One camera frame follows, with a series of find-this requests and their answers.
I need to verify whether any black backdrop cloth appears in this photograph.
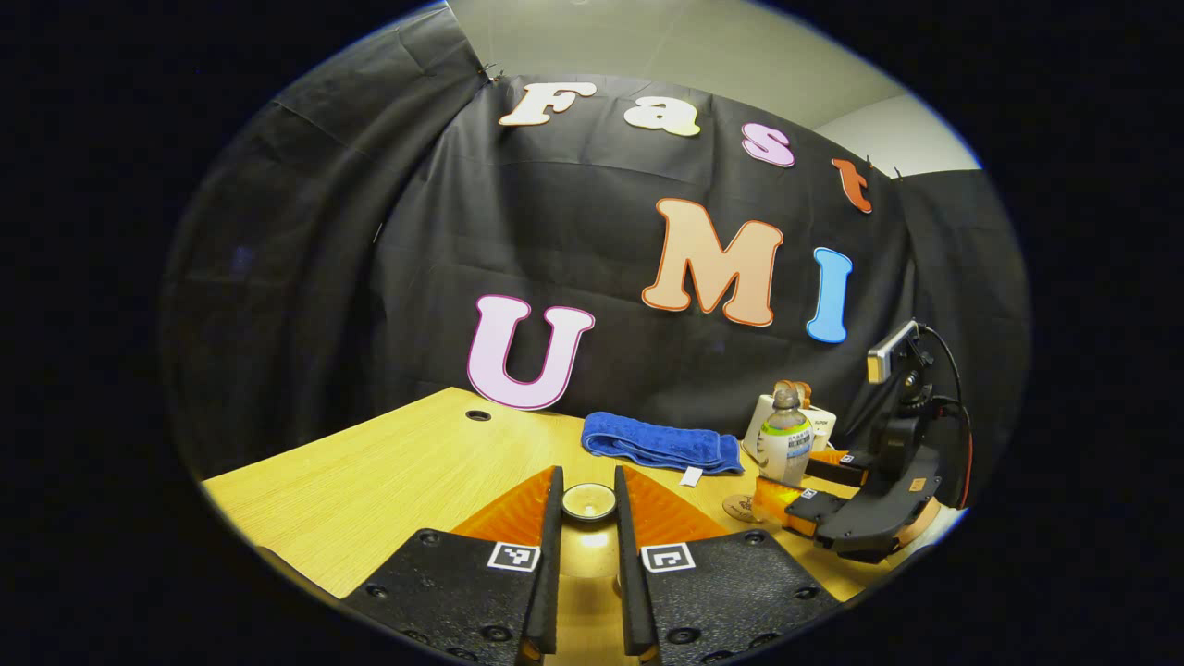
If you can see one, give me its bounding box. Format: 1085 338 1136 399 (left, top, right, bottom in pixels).
159 5 1032 484

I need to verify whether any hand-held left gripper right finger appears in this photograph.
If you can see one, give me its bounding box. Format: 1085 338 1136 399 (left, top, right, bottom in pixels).
612 464 844 666

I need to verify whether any white toaster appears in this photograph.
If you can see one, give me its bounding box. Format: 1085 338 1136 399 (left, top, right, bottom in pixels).
742 394 839 455

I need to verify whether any folded blue towel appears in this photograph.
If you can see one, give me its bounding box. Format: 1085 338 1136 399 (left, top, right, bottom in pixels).
580 411 746 488

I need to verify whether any plastic water bottle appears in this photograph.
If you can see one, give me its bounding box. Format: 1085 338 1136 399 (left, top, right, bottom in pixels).
756 386 816 487

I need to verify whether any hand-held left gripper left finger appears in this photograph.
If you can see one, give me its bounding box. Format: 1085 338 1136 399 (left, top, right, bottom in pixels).
341 464 566 666

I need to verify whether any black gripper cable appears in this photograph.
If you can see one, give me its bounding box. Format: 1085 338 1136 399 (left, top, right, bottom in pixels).
916 323 975 511

